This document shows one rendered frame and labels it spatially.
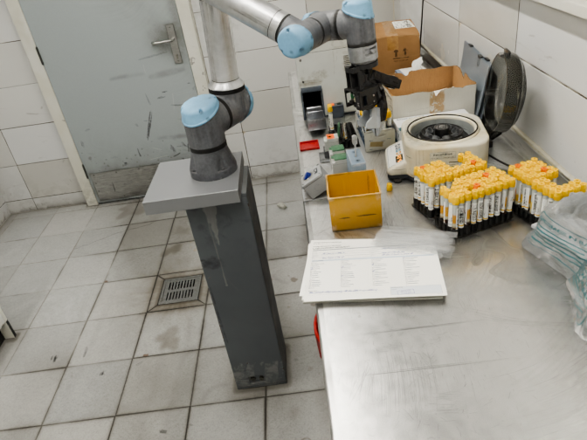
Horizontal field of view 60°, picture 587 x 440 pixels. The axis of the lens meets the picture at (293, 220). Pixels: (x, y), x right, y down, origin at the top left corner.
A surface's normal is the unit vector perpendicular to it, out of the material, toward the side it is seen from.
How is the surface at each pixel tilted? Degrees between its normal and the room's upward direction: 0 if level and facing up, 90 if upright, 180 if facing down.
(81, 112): 90
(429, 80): 88
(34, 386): 0
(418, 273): 0
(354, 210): 90
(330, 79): 90
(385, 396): 0
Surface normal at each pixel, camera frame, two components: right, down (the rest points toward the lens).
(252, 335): 0.04, 0.52
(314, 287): -0.15, -0.83
